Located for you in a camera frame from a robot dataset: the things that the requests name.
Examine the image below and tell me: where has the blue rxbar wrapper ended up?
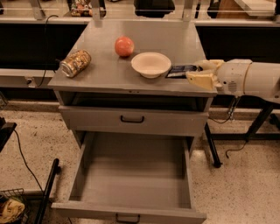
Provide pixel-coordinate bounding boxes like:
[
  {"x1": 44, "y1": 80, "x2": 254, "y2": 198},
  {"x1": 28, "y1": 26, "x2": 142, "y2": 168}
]
[{"x1": 165, "y1": 65, "x2": 198, "y2": 79}]

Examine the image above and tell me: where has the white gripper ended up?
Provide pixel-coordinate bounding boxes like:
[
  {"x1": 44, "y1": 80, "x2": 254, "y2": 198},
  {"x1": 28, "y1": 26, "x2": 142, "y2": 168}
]
[{"x1": 185, "y1": 59, "x2": 253, "y2": 96}]

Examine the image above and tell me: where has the wire basket with snacks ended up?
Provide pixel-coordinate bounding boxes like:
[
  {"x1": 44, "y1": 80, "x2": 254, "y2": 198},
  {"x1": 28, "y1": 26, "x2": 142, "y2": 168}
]
[{"x1": 0, "y1": 188, "x2": 28, "y2": 224}]

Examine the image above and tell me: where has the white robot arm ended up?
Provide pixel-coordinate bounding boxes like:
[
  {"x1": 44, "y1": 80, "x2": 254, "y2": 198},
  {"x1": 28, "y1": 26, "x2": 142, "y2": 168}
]
[{"x1": 185, "y1": 59, "x2": 280, "y2": 104}]

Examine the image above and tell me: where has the patterned drink can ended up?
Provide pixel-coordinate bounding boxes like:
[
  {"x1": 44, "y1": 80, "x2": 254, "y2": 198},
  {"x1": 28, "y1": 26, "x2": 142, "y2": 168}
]
[{"x1": 60, "y1": 50, "x2": 92, "y2": 78}]

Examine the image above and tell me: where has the black floor cable left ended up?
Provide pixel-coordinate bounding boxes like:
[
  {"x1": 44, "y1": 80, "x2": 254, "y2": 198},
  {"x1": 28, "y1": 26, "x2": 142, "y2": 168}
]
[{"x1": 12, "y1": 129, "x2": 45, "y2": 193}]

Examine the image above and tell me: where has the black cable on wall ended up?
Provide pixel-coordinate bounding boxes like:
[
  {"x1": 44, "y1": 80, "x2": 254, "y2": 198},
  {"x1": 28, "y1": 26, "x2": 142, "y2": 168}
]
[{"x1": 36, "y1": 14, "x2": 60, "y2": 88}]

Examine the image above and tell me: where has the closed grey upper drawer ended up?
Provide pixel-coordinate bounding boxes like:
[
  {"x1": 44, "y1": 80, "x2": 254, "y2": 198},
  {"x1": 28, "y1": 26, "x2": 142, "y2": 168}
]
[{"x1": 59, "y1": 106, "x2": 208, "y2": 137}]

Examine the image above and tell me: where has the open grey lower drawer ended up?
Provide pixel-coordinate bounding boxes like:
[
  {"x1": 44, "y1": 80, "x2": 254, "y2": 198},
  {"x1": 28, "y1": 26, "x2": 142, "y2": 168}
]
[{"x1": 52, "y1": 132, "x2": 207, "y2": 224}]

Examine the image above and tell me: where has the red apple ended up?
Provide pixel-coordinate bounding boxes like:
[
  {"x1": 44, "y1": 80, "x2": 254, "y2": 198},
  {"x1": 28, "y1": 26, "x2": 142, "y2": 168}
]
[{"x1": 115, "y1": 36, "x2": 134, "y2": 57}]

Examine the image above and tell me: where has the white bowl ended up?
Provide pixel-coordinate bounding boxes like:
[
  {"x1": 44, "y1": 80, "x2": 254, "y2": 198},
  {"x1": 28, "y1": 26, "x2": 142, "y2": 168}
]
[{"x1": 131, "y1": 52, "x2": 172, "y2": 79}]

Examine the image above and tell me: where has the black pole stand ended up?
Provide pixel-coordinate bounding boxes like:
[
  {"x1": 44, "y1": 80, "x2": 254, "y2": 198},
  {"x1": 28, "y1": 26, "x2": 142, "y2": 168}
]
[{"x1": 34, "y1": 158, "x2": 60, "y2": 224}]

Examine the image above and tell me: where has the grey drawer cabinet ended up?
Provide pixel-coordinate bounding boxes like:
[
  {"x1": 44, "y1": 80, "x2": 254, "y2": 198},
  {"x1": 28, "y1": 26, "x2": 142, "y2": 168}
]
[{"x1": 49, "y1": 19, "x2": 217, "y2": 143}]

